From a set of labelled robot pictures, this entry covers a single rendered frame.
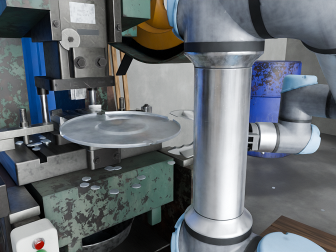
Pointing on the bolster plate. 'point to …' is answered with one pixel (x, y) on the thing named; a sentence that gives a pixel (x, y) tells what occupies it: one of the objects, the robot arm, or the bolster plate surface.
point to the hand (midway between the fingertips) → (172, 131)
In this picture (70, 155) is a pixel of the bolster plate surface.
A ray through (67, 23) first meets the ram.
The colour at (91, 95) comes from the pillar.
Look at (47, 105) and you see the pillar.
